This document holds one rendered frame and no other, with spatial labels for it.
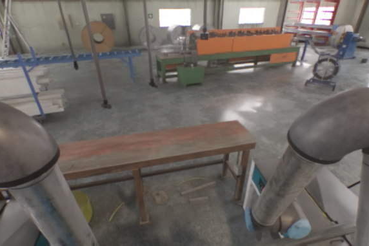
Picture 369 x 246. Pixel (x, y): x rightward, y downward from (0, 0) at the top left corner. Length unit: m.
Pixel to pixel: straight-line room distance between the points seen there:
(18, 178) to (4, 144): 0.06
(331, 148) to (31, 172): 0.53
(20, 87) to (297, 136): 4.42
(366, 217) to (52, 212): 0.63
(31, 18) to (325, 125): 13.91
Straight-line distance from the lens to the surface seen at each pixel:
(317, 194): 1.80
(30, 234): 1.66
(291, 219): 0.93
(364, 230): 0.59
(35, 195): 0.47
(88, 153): 1.99
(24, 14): 14.10
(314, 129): 0.46
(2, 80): 4.60
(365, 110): 0.45
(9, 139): 0.40
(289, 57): 8.53
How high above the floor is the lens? 1.90
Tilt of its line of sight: 29 degrees down
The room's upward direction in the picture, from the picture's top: 1 degrees counter-clockwise
